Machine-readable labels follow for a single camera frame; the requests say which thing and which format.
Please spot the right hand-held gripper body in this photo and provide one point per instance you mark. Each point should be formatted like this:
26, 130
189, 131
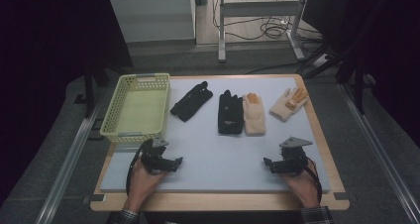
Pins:
293, 156

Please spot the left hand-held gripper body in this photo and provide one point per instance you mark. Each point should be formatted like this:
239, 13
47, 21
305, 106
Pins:
152, 156

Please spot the pale green plastic basket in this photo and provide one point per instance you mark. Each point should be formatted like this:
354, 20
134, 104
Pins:
142, 111

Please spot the cream fluffy glove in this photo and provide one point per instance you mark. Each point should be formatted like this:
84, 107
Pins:
253, 118

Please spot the cream glove with orange patch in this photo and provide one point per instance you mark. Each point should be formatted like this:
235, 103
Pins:
283, 107

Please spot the plain black glove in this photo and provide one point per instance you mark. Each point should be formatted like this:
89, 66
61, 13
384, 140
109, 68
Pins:
191, 101

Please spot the black glove with small print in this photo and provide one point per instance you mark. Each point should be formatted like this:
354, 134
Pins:
230, 113

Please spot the person's left hand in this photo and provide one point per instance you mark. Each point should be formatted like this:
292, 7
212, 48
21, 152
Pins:
142, 184

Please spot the person's right hand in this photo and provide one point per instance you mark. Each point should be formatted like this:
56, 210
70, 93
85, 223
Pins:
302, 187

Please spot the grey foam mat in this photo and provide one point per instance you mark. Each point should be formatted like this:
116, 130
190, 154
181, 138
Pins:
211, 154

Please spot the black tape piece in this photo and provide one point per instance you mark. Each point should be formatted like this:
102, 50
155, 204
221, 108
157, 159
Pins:
95, 198

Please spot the black metal stand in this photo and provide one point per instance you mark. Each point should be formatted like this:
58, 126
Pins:
88, 91

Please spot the black tripod stand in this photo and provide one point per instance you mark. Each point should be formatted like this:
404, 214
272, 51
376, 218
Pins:
358, 85

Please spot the white cabinet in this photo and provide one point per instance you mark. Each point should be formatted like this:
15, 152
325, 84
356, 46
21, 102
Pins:
152, 16

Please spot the metal floor rail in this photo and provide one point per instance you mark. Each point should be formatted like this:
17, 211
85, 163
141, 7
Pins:
67, 164
379, 151

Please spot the white desk frame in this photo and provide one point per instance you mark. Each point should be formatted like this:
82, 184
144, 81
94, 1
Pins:
261, 8

